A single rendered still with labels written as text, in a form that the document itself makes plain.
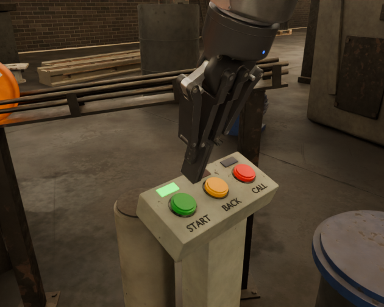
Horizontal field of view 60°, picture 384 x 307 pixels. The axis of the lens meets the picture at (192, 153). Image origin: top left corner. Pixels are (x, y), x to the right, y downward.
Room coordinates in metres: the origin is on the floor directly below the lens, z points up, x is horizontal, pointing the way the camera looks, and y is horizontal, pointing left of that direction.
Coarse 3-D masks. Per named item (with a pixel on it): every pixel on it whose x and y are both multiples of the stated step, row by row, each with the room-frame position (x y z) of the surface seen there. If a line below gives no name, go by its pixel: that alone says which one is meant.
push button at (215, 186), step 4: (208, 180) 0.49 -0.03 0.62; (212, 180) 0.49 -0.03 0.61; (216, 180) 0.50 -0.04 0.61; (220, 180) 0.50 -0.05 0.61; (208, 184) 0.48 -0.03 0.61; (212, 184) 0.48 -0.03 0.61; (216, 184) 0.49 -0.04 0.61; (220, 184) 0.49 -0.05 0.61; (224, 184) 0.49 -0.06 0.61; (208, 188) 0.48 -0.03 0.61; (212, 188) 0.47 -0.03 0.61; (216, 188) 0.48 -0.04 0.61; (220, 188) 0.48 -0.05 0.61; (224, 188) 0.48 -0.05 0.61; (228, 188) 0.49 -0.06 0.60; (208, 192) 0.47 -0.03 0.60; (212, 192) 0.47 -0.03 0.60; (216, 192) 0.47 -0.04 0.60; (220, 192) 0.47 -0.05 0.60; (224, 192) 0.47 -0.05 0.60; (216, 196) 0.47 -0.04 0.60; (220, 196) 0.47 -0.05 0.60
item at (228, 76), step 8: (224, 72) 0.36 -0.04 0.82; (232, 72) 0.36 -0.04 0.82; (224, 80) 0.36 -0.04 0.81; (232, 80) 0.36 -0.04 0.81; (224, 88) 0.36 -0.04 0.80; (208, 96) 0.38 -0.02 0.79; (216, 96) 0.37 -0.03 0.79; (224, 96) 0.37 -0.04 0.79; (208, 104) 0.38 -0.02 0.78; (216, 104) 0.37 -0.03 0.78; (208, 112) 0.38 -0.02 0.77; (216, 112) 0.38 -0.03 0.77; (200, 120) 0.39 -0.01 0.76; (208, 120) 0.38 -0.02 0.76; (200, 128) 0.39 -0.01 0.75; (208, 128) 0.39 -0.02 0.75; (200, 136) 0.39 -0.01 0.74; (200, 144) 0.39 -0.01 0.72
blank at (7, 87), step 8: (0, 64) 0.77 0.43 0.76; (0, 72) 0.75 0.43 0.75; (8, 72) 0.76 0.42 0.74; (0, 80) 0.75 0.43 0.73; (8, 80) 0.75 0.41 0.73; (0, 88) 0.75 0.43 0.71; (8, 88) 0.75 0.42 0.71; (16, 88) 0.77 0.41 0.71; (0, 96) 0.75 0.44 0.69; (8, 96) 0.75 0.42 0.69; (16, 96) 0.76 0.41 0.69; (8, 104) 0.75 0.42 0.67; (16, 104) 0.77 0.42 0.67; (0, 120) 0.75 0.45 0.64
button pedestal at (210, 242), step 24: (216, 168) 0.54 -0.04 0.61; (144, 192) 0.45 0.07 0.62; (192, 192) 0.47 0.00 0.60; (240, 192) 0.49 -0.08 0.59; (264, 192) 0.51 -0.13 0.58; (144, 216) 0.44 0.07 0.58; (168, 216) 0.41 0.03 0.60; (192, 216) 0.42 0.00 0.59; (216, 216) 0.43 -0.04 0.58; (240, 216) 0.47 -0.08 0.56; (168, 240) 0.39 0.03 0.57; (192, 240) 0.38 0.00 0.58; (216, 240) 0.44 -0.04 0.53; (240, 240) 0.49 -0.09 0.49; (192, 264) 0.46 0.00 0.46; (216, 264) 0.44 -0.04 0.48; (240, 264) 0.49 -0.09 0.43; (192, 288) 0.46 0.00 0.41; (216, 288) 0.45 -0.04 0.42; (240, 288) 0.49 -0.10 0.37
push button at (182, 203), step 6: (174, 198) 0.44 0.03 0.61; (180, 198) 0.44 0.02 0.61; (186, 198) 0.44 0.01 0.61; (192, 198) 0.44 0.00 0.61; (174, 204) 0.43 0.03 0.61; (180, 204) 0.43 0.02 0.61; (186, 204) 0.43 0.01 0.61; (192, 204) 0.43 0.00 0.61; (174, 210) 0.42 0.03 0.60; (180, 210) 0.42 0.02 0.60; (186, 210) 0.42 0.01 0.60; (192, 210) 0.42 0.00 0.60
